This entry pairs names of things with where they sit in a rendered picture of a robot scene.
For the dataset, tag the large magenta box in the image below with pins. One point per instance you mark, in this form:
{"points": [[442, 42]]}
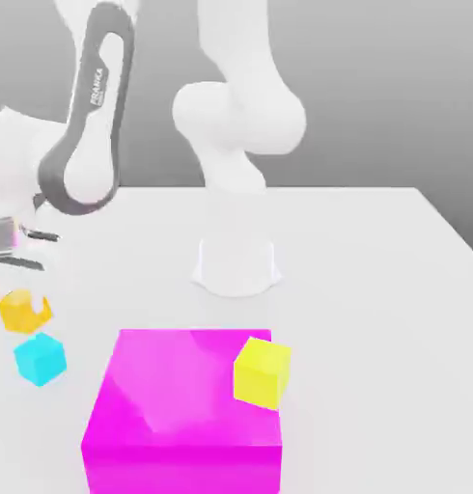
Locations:
{"points": [[174, 424]]}

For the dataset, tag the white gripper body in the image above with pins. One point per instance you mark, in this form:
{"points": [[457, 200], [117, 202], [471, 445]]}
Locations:
{"points": [[16, 276]]}

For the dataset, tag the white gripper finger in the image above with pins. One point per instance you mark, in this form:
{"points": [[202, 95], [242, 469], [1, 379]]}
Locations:
{"points": [[38, 303]]}

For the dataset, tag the small yellow cube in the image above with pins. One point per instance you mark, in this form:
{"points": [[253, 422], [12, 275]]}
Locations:
{"points": [[261, 374]]}

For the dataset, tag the small orange cube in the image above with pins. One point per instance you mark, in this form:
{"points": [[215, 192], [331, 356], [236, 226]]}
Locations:
{"points": [[14, 312]]}

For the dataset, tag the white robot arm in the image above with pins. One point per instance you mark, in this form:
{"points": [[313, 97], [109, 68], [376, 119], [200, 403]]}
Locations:
{"points": [[240, 115]]}

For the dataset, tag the small cyan cube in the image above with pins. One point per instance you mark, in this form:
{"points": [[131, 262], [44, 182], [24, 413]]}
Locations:
{"points": [[39, 359]]}

